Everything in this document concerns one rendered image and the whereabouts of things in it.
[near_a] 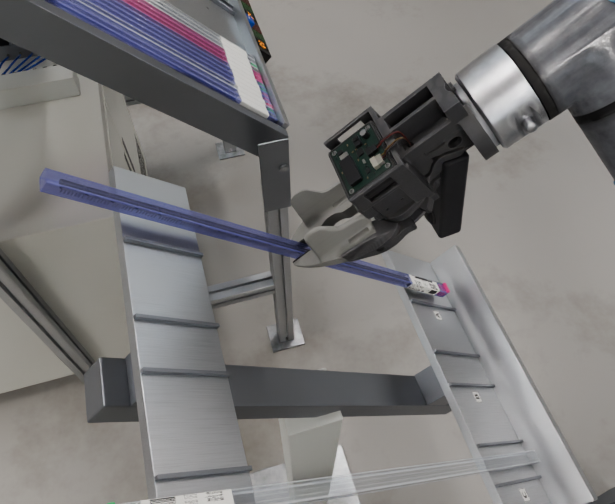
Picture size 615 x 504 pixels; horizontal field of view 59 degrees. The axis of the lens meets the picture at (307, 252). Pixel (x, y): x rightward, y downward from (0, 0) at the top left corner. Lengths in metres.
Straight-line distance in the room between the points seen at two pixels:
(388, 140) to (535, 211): 1.46
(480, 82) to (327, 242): 0.18
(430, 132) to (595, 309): 1.34
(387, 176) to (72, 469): 1.22
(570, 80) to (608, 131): 0.05
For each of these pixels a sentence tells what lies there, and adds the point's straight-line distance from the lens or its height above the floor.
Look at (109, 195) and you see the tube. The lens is 0.42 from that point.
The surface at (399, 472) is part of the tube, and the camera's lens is 0.48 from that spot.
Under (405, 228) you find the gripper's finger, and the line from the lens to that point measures 0.48.
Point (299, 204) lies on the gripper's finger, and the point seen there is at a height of 0.97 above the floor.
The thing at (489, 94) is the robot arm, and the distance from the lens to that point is 0.45.
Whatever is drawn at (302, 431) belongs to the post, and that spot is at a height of 0.81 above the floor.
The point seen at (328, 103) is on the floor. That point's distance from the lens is 2.09.
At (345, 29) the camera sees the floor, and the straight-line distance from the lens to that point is 2.47.
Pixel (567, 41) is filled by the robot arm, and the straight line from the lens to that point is 0.45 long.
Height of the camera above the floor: 1.37
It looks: 56 degrees down
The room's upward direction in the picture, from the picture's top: straight up
